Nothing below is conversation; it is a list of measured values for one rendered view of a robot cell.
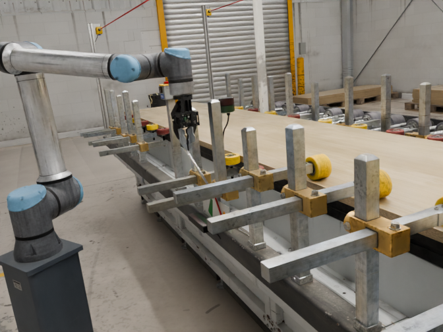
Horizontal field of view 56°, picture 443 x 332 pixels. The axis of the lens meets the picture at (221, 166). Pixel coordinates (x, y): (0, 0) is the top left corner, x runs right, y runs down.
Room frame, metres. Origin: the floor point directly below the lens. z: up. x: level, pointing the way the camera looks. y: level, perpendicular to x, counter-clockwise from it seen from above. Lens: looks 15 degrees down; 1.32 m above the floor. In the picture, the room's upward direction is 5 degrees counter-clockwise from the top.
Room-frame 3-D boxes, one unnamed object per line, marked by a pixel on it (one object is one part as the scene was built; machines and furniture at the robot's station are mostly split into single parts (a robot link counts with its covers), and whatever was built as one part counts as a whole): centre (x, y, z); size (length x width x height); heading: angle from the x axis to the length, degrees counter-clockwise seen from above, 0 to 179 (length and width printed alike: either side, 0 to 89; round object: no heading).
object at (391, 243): (0.79, -0.30, 0.95); 0.13 x 0.06 x 0.05; 23
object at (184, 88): (1.56, 0.12, 1.22); 0.10 x 0.09 x 0.05; 113
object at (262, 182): (1.25, -0.10, 0.95); 0.13 x 0.06 x 0.05; 23
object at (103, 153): (2.59, 0.54, 0.81); 0.43 x 0.03 x 0.04; 113
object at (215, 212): (1.51, 0.04, 0.75); 0.26 x 0.01 x 0.10; 23
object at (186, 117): (1.55, 0.11, 1.14); 0.09 x 0.08 x 0.12; 23
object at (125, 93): (2.87, 0.60, 0.92); 0.03 x 0.03 x 0.48; 23
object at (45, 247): (1.62, 0.80, 0.65); 0.19 x 0.19 x 0.10
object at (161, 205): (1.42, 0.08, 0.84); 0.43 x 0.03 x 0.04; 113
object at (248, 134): (1.27, -0.09, 0.86); 0.03 x 0.03 x 0.48; 23
